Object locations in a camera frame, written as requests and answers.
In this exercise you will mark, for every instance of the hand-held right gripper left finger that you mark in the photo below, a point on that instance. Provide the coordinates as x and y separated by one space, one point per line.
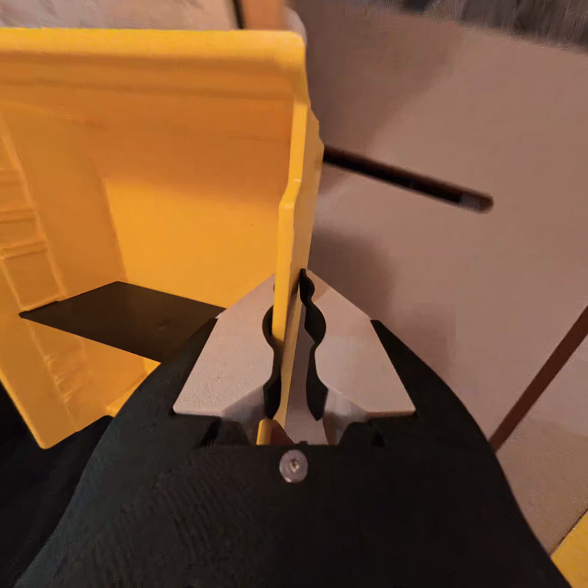
220 367

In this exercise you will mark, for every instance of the black flat card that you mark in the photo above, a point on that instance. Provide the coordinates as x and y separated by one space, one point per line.
124 317

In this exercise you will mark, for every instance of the yellow plastic bin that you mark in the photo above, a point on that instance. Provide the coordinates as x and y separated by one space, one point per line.
183 160

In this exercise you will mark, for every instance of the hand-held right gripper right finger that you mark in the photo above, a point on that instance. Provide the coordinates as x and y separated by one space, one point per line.
363 372

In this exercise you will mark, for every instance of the yellow plastic piece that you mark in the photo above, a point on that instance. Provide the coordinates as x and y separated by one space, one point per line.
576 560

